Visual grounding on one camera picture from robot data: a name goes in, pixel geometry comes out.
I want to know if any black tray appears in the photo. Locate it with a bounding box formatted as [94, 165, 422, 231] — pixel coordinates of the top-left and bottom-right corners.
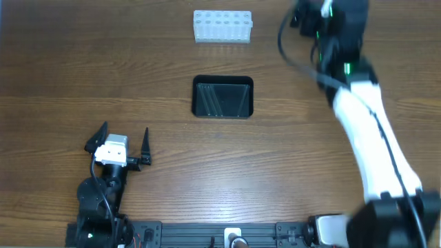
[191, 74, 255, 120]

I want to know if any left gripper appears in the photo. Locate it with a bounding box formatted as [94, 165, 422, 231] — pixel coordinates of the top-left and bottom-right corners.
[84, 121, 153, 172]

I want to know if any mounting rail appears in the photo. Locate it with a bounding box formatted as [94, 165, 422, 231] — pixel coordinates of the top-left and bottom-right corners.
[65, 220, 345, 248]

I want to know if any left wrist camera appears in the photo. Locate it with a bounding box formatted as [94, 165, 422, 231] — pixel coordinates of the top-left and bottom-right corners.
[94, 134, 129, 168]

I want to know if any white test tube rack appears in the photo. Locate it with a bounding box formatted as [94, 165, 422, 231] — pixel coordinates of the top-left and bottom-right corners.
[192, 10, 254, 45]

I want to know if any clear test tube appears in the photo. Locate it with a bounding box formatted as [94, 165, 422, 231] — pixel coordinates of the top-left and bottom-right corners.
[238, 84, 252, 117]
[201, 83, 216, 117]
[196, 83, 209, 117]
[206, 83, 223, 117]

